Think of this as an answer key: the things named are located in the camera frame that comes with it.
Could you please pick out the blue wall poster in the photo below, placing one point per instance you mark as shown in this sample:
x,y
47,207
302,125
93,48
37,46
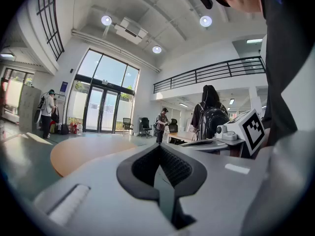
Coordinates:
x,y
64,87

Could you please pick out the rectangular ceiling light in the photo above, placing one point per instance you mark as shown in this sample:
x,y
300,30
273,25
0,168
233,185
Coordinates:
x,y
7,55
254,41

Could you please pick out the white ceiling air conditioner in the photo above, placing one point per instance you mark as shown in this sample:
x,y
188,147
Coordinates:
x,y
130,31

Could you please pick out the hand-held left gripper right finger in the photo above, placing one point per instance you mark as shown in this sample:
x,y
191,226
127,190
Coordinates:
x,y
221,193

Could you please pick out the round ceiling lamp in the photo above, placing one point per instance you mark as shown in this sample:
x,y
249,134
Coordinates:
x,y
106,20
156,49
205,21

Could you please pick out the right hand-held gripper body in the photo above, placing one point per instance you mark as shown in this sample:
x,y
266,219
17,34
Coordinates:
x,y
253,131

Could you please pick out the side window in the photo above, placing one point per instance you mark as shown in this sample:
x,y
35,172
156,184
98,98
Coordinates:
x,y
14,90

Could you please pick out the metal coat rack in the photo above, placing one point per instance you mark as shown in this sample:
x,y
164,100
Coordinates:
x,y
63,99

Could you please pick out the black office chair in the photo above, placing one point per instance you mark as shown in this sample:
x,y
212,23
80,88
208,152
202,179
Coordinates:
x,y
127,125
173,125
145,126

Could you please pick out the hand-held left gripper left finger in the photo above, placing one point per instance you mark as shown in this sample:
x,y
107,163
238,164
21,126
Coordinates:
x,y
103,205

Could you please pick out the large glass window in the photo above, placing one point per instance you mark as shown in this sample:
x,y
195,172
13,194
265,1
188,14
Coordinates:
x,y
108,67

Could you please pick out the black framed glass door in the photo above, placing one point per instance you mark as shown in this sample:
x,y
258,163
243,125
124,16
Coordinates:
x,y
102,107

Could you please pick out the clear water jug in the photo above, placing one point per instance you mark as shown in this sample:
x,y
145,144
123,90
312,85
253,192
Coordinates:
x,y
79,129

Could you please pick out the black hanging bag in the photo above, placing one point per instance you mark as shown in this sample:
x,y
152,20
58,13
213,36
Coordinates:
x,y
55,115

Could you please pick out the round wooden table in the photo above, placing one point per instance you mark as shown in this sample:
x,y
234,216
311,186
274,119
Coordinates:
x,y
83,151

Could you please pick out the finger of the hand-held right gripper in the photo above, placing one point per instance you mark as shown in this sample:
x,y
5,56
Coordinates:
x,y
220,142
209,148

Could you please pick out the black floor backpack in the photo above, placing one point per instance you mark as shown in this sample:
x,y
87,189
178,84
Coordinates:
x,y
64,129

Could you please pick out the black glossy backpack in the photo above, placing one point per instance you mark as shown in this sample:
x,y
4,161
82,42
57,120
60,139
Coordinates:
x,y
214,122

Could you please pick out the black metal railing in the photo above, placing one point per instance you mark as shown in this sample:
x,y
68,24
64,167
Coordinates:
x,y
50,21
209,72

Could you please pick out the person's black shirt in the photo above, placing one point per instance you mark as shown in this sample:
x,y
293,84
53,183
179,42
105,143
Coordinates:
x,y
283,45

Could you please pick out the grey filing cabinet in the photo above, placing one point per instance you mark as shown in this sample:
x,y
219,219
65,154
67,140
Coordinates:
x,y
29,109

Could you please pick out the wooden desk with white legs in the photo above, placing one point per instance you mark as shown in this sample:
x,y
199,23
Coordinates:
x,y
183,135

